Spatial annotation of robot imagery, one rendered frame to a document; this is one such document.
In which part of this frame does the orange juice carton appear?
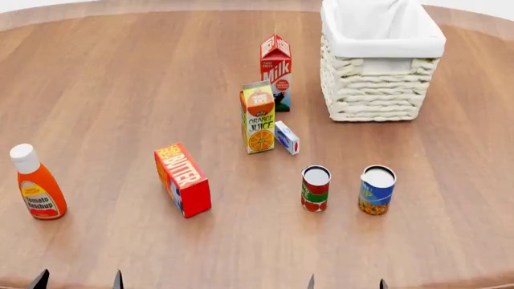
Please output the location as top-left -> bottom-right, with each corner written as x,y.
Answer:
239,79 -> 277,155

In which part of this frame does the red milk carton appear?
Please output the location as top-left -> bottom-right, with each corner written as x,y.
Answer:
259,28 -> 293,113

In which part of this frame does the white woven basket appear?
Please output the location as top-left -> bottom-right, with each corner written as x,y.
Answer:
320,33 -> 441,123

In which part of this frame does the red tomato sauce can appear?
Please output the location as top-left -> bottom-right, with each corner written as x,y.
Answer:
300,164 -> 332,213

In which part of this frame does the blue alphabet soup can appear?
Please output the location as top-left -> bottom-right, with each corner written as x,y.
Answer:
357,164 -> 398,217

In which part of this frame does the tomato ketchup bottle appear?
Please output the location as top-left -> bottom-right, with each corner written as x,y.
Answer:
9,142 -> 68,222

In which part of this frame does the red butter box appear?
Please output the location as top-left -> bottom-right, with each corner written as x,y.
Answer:
153,142 -> 213,219

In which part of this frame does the white cloth basket liner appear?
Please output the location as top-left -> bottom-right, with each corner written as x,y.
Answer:
320,0 -> 447,76

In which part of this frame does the small white blue box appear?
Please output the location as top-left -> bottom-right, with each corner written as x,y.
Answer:
274,120 -> 300,157

